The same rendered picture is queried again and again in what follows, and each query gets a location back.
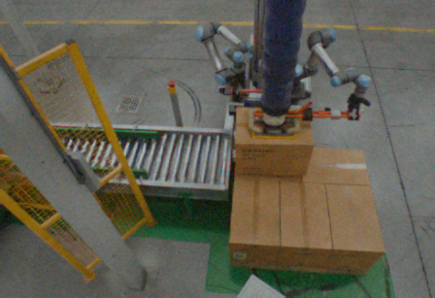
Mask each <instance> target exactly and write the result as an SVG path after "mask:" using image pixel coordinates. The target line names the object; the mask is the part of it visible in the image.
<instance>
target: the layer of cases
mask: <svg viewBox="0 0 435 298"><path fill-rule="evenodd" d="M366 167H367V166H366V163H365V157H364V155H363V150H358V149H313V152H312V157H311V160H310V165H309V168H308V171H307V175H283V174H270V175H254V174H236V169H235V178H234V187H233V205H232V215H231V223H230V241H229V245H230V260H237V261H246V262H261V263H278V264H285V265H302V266H318V267H333V268H349V269H364V270H369V269H370V268H371V267H372V266H373V265H374V264H375V262H377V261H378V260H379V259H380V258H381V257H382V255H384V253H385V245H384V243H383V237H382V232H381V229H380V224H379V219H378V216H377V211H376V208H375V201H374V196H373V193H372V187H371V185H370V180H369V177H368V172H367V169H366Z"/></svg>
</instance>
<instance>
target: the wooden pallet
mask: <svg viewBox="0 0 435 298"><path fill-rule="evenodd" d="M229 261H230V266H233V267H249V268H265V269H273V270H288V271H304V272H320V273H335V274H350V275H365V274H366V272H368V270H364V269H349V268H333V267H318V266H302V265H285V264H278V263H261V262H246V261H237V260H229Z"/></svg>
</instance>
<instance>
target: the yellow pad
mask: <svg viewBox="0 0 435 298"><path fill-rule="evenodd" d="M259 129H260V130H261V131H260V133H259V134H256V133H255V132H253V131H252V132H251V138H252V139H296V135H295V132H293V134H288V132H287V130H288V129H290V128H279V131H280V134H269V128H259Z"/></svg>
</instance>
